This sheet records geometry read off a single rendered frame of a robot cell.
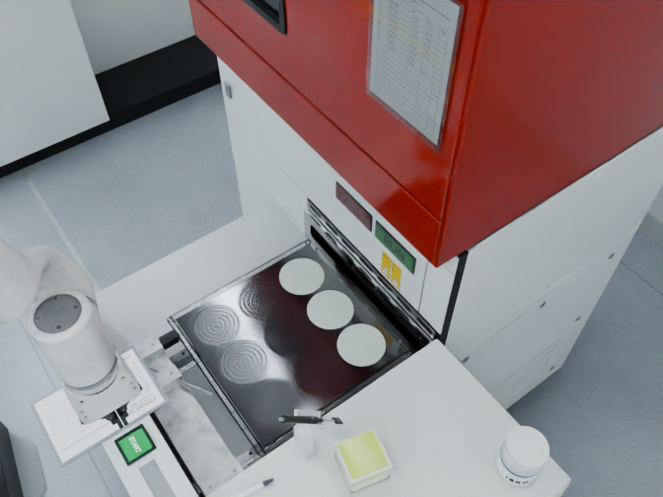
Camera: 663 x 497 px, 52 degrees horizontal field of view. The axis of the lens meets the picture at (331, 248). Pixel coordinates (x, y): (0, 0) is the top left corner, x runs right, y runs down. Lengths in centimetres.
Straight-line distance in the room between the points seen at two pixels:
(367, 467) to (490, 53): 67
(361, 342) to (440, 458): 30
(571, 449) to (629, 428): 22
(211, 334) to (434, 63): 79
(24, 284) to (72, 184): 227
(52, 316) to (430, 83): 58
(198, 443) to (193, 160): 192
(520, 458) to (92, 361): 67
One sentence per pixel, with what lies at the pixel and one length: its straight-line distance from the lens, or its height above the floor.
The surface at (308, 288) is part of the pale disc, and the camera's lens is 148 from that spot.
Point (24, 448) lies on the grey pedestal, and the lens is 152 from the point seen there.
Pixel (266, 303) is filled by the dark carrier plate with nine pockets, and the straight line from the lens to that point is 147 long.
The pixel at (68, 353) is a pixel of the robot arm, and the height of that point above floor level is 133.
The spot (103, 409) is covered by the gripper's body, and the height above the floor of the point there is 113.
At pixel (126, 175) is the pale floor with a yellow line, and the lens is 310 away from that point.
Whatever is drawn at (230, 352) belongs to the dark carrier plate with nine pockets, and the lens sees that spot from 141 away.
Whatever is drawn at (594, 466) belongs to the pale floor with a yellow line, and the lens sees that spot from 240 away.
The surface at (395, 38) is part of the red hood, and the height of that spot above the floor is 159.
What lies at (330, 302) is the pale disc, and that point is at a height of 90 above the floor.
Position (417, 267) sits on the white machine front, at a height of 110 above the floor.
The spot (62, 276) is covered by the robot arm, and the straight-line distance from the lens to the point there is 102.
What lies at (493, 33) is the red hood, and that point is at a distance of 83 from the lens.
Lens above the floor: 212
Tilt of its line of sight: 52 degrees down
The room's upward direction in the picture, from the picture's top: straight up
